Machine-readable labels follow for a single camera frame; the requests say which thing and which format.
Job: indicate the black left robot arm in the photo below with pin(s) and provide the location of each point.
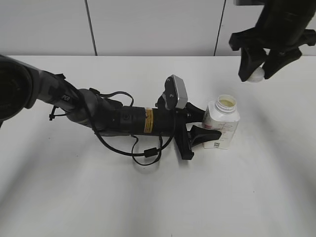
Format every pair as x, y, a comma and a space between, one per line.
21, 85

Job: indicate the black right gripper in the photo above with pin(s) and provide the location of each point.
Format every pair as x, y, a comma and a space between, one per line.
281, 25

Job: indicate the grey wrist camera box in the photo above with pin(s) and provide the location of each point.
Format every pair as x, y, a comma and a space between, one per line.
174, 95

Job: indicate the white carton drink bottle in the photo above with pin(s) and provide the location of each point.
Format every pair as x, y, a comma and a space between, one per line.
221, 115

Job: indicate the white screw cap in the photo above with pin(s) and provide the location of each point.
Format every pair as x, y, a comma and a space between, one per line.
257, 75

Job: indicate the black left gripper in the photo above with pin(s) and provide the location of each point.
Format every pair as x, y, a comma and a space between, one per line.
173, 123

